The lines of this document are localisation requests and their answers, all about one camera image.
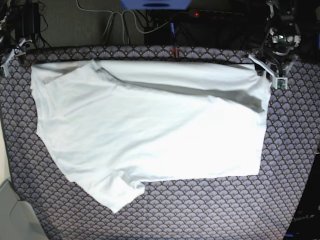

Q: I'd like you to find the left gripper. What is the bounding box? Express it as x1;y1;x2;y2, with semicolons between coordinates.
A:
247;50;299;90

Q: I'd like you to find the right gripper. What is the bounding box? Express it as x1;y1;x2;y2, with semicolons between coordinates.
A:
0;38;32;77

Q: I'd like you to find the white T-shirt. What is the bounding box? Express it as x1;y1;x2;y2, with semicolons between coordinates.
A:
30;60;271;213

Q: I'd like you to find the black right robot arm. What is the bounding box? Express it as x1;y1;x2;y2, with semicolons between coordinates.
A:
0;0;31;77

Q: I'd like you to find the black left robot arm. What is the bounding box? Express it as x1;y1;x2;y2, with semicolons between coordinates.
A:
248;0;301;90

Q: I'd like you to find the black equipment box left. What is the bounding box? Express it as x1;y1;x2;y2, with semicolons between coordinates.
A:
15;0;41;41

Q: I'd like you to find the black power strip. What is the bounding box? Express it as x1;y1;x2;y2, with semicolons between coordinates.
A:
188;9;245;18

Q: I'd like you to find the red table clamp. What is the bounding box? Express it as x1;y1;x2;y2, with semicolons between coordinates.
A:
171;46;180;61

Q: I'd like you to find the black power adapter box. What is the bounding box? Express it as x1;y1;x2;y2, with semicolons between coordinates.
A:
144;24;173;46

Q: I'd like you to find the blue box overhead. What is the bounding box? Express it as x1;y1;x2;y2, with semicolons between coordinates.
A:
120;0;191;10

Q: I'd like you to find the patterned purple table cloth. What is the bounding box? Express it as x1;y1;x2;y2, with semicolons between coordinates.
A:
0;45;320;240

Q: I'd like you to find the black case with logo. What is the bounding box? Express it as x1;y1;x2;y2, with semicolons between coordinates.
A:
284;154;320;240

